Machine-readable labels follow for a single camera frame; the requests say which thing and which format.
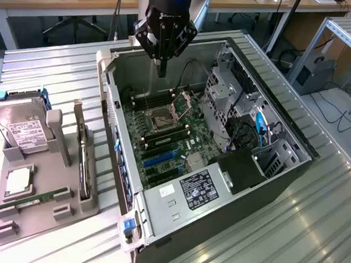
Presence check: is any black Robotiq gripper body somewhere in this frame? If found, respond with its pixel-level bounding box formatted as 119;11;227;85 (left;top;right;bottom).
143;0;194;62

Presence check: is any low-profile graphics card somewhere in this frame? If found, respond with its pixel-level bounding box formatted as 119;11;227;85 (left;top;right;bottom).
69;99;97;201

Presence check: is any black office chair base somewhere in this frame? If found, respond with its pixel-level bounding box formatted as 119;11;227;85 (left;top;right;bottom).
228;11;260;33
41;13;108;47

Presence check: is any silver metal drive cage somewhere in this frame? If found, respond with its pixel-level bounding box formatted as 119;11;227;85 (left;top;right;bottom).
199;41;275;150

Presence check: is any thin locking lever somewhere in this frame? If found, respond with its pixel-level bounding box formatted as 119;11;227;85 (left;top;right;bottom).
142;88;152;116

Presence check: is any metal socket cover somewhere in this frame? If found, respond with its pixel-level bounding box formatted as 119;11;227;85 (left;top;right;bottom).
169;90;195;121

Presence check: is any wooden office desk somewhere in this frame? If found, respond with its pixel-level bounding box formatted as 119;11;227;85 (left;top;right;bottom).
207;0;351;57
0;0;150;57

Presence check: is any CPU socket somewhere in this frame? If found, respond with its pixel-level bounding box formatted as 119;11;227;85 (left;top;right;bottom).
146;106;183;135

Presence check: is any green motherboard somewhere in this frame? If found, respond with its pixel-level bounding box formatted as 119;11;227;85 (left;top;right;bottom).
116;85;222;195

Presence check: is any green RAM stick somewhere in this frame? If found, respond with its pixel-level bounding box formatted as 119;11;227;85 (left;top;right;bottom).
144;129;189;148
0;184;69;214

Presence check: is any black stand pole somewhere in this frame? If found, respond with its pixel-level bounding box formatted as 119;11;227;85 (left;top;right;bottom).
266;0;303;55

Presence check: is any black case fan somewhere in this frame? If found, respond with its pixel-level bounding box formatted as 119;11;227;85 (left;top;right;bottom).
225;116;260;155

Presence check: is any hard drive in blue caddy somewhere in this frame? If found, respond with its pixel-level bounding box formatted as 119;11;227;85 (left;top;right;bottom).
0;83;54;150

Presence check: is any black expansion slot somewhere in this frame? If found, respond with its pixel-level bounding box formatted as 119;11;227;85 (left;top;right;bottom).
140;143;176;162
148;172;183;188
146;164;181;180

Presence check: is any silver chipset heatsink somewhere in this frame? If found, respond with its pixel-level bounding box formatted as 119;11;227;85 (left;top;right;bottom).
185;154;207;171

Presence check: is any blue expansion slot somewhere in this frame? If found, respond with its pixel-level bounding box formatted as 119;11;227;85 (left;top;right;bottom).
143;152;179;170

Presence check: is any black plastic air shroud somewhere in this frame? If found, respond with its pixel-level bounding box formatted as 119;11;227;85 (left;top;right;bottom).
215;147;268;197

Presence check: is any silver hard disk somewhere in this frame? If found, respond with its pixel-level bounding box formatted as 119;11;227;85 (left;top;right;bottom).
0;96;57;156

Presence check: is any silver disk bay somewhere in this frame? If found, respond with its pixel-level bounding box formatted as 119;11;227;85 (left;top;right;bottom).
250;137;300;180

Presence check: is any gray plastic parts rack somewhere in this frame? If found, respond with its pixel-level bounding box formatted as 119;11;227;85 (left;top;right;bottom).
0;96;105;253

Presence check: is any silver power supply unit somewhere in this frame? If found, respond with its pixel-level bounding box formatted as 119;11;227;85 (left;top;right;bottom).
140;161;236;242

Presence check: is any open dark PC case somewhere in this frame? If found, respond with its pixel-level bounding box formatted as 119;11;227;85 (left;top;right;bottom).
87;30;326;263

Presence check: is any blue case latch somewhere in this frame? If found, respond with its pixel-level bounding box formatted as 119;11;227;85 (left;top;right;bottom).
123;218;136;238

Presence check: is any silver CPU chip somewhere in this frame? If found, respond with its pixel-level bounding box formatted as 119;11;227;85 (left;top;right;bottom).
4;167;33;196

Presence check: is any blue disk wire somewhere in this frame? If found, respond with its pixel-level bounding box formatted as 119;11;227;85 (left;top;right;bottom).
253;111;267;148

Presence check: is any gray box with handle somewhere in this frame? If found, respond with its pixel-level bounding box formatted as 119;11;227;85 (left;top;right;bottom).
293;54;337;98

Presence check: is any aluminium profile frame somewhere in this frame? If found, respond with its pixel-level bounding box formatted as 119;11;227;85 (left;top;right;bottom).
286;13;351;93

